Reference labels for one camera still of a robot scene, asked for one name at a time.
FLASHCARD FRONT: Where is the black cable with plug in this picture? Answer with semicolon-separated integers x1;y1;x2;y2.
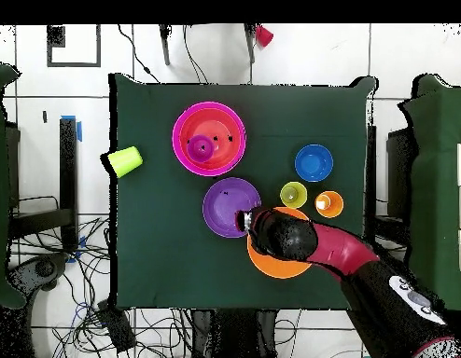
117;23;161;84

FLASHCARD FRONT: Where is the red plastic cup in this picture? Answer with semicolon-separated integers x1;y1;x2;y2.
255;24;275;48

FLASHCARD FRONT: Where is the lime green plastic cup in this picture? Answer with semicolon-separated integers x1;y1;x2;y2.
106;145;144;178

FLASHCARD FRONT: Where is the black square floor frame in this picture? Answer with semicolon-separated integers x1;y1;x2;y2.
46;23;102;68

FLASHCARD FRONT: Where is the yellow plastic cup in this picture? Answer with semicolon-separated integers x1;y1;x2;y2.
279;181;309;210

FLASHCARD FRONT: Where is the black tripod leg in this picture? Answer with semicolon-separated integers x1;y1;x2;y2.
159;23;173;66
244;23;257;64

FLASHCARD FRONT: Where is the small blue plastic bowl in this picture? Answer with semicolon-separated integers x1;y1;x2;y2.
294;144;335;184

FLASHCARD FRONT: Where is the orange plastic cup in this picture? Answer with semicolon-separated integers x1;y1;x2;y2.
314;190;344;219

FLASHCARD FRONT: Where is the purple plastic bowl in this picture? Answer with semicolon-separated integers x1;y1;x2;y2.
202;176;262;239

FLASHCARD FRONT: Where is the blue tape strip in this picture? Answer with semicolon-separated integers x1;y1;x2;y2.
61;115;83;143

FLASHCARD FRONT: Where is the dark green table cloth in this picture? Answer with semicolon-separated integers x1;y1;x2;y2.
108;72;377;311

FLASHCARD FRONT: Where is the large pink plastic bowl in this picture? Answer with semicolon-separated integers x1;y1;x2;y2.
172;101;247;177

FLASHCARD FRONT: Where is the large orange plastic bowl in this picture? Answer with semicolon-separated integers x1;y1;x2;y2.
246;206;314;280

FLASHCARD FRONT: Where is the thin black cable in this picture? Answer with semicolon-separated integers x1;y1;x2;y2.
182;23;210;85

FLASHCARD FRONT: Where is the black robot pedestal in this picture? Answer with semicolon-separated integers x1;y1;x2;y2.
190;309;279;358

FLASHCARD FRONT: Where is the tangle of cables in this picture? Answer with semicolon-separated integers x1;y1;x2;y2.
9;195;194;358

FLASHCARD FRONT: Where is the red plastic bowl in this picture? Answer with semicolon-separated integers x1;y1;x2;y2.
178;108;242;171

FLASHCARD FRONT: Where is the black metal stand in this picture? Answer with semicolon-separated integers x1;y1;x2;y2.
365;125;378;217
7;117;79;252

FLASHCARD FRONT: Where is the black power strip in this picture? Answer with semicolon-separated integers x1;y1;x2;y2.
96;299;137;353

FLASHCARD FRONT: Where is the purple plastic cup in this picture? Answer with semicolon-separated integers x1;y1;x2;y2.
186;133;217;164

